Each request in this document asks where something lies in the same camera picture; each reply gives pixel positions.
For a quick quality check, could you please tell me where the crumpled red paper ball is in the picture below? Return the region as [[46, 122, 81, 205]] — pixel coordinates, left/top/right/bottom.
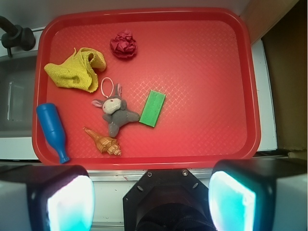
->
[[110, 29, 137, 59]]

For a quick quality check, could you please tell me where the grey sink basin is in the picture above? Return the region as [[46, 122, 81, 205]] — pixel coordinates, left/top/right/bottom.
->
[[0, 51, 37, 138]]

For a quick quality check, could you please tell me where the yellow cloth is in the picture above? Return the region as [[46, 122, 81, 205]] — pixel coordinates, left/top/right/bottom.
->
[[44, 48, 107, 93]]

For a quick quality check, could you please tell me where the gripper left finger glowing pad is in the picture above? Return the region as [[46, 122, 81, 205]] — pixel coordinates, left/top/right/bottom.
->
[[0, 165, 95, 231]]

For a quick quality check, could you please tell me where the green rectangular block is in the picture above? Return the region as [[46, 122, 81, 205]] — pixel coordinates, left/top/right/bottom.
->
[[139, 90, 166, 128]]

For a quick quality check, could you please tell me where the orange seashell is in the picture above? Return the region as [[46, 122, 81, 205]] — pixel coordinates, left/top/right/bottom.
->
[[83, 127, 122, 156]]

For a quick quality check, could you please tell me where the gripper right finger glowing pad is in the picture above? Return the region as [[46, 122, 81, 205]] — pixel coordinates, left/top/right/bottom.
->
[[208, 159, 308, 231]]

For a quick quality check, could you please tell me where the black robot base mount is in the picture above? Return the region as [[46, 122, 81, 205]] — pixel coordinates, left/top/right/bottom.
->
[[123, 169, 216, 231]]

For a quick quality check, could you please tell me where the grey plush donkey toy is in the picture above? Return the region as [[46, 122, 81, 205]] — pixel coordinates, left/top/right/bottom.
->
[[91, 77, 140, 138]]

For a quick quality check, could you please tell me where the red plastic tray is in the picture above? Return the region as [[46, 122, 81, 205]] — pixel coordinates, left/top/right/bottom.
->
[[34, 8, 261, 169]]

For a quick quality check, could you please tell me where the blue plastic bottle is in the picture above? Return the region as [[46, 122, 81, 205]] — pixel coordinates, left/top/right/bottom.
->
[[36, 103, 70, 164]]

